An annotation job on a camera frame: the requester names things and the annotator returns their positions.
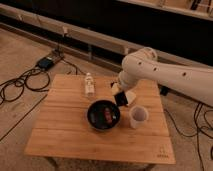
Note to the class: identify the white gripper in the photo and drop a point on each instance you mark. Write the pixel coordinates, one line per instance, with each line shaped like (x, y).
(116, 88)

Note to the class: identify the black eraser block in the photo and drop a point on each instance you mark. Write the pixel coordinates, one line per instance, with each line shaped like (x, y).
(121, 99)

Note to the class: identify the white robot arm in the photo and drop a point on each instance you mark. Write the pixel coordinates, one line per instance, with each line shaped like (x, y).
(194, 82)

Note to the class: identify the white ceramic cup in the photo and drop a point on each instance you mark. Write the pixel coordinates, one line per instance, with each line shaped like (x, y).
(137, 116)

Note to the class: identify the beige sponge block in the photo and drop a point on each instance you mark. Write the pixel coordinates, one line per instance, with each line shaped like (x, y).
(131, 96)

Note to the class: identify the red object in bowl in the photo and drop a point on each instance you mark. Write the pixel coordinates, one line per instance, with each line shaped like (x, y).
(107, 115)

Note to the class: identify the clear plastic bottle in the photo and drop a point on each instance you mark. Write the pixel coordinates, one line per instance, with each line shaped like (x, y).
(89, 85)

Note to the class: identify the black round bowl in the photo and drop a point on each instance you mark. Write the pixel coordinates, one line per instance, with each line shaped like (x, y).
(96, 118)

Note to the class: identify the wooden table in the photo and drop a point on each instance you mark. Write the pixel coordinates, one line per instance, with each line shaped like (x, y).
(62, 130)

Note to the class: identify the black power adapter box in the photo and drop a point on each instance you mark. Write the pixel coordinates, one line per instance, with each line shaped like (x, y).
(45, 63)

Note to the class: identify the long wooden beam rail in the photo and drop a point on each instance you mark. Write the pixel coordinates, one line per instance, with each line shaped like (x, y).
(105, 31)

